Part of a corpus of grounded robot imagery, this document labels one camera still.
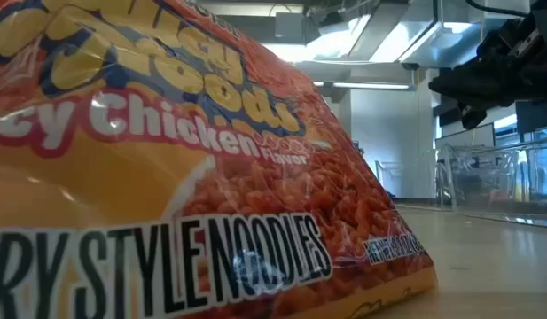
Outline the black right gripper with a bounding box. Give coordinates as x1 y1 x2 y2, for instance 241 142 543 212
427 0 547 131

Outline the clear plastic bin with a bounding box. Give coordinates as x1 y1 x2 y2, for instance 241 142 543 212
373 148 439 200
436 132 547 230

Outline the bright ceiling light panel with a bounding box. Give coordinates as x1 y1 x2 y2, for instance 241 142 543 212
260 42 316 63

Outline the silver ventilation duct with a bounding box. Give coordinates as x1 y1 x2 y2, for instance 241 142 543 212
306 0 532 70

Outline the black wall screen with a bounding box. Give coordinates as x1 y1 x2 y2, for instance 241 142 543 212
515 99 547 134

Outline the ceiling light tube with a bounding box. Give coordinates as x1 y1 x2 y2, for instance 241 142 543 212
312 81 417 92

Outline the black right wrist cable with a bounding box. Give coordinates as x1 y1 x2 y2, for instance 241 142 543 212
465 0 529 18

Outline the grey ceiling box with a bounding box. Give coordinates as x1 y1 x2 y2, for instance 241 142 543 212
275 12 309 39

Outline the grey framed wall panel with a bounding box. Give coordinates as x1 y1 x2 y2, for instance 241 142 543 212
434 122 496 152

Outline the orange spicy chicken noodle pack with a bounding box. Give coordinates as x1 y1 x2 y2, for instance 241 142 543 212
0 0 439 319

